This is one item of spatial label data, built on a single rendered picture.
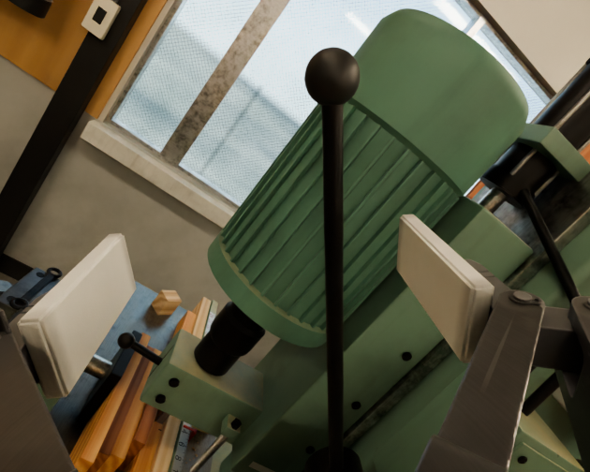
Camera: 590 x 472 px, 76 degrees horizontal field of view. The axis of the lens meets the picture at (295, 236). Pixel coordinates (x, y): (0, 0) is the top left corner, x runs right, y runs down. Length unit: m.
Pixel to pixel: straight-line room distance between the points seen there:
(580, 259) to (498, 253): 0.07
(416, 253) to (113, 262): 0.13
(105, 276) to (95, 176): 1.67
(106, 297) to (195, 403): 0.36
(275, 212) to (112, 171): 1.48
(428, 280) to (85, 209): 1.80
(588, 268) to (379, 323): 0.20
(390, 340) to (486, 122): 0.23
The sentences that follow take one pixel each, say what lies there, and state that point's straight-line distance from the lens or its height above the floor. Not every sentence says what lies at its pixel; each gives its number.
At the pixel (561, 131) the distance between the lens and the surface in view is 0.48.
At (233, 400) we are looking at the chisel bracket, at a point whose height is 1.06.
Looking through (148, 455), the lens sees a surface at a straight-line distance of 0.58.
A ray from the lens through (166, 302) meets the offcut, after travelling 0.80.
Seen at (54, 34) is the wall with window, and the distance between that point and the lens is 1.79.
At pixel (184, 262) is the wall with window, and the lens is 1.89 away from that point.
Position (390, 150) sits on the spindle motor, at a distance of 0.34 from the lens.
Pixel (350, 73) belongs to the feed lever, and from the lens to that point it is 0.25.
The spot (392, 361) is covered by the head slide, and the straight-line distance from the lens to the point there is 0.45.
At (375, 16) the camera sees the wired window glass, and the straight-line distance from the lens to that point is 1.82.
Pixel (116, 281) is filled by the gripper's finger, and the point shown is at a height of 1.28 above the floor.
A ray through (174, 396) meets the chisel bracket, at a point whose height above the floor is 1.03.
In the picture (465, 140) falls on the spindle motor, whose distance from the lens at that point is 0.35.
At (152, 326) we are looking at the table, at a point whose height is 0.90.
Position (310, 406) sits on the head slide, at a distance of 0.47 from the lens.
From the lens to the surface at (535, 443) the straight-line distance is 0.40.
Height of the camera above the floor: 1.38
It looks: 15 degrees down
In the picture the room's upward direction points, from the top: 40 degrees clockwise
